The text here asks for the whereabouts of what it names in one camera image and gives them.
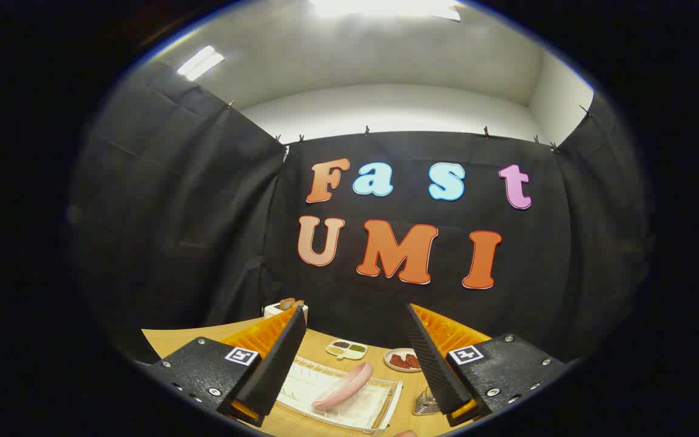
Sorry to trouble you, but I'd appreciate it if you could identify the small rectangular ceiling light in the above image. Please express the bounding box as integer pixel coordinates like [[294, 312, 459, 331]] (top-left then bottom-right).
[[177, 45, 226, 82]]

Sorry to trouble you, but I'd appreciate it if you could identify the white round plate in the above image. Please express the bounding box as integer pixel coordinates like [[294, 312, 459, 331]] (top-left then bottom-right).
[[383, 348, 423, 373]]

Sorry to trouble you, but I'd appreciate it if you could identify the white divided dish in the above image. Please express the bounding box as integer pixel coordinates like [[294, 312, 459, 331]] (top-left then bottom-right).
[[326, 339, 369, 361]]

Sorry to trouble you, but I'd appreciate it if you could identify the white wire dish rack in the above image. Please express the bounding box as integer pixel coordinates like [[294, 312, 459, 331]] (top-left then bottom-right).
[[275, 356, 404, 435]]

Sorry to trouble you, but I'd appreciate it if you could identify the pink plate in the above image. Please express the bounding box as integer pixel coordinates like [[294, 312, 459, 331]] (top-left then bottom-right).
[[311, 362, 374, 410]]

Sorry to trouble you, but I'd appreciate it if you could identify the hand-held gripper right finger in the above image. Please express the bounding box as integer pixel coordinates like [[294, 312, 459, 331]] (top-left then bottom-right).
[[406, 303, 570, 427]]

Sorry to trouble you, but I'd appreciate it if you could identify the metal wire basket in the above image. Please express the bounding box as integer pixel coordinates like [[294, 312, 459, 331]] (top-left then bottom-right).
[[413, 387, 442, 416]]

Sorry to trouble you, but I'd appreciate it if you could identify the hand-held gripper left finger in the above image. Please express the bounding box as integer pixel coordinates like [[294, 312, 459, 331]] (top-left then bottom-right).
[[143, 305, 308, 428]]

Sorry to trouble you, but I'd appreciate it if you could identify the white toaster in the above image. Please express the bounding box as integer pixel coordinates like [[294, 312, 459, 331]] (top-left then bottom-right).
[[263, 302, 309, 325]]

